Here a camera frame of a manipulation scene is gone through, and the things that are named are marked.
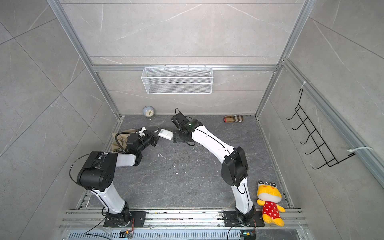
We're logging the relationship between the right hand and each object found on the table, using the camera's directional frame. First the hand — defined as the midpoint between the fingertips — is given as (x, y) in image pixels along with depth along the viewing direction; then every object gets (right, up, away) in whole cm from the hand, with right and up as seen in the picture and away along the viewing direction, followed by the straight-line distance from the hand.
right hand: (180, 137), depth 87 cm
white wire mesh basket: (-4, +38, +13) cm, 41 cm away
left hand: (-11, +7, 0) cm, 13 cm away
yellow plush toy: (+47, -29, -13) cm, 57 cm away
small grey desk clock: (-27, +18, +27) cm, 42 cm away
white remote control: (-8, +2, -2) cm, 9 cm away
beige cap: (-41, -3, +13) cm, 44 cm away
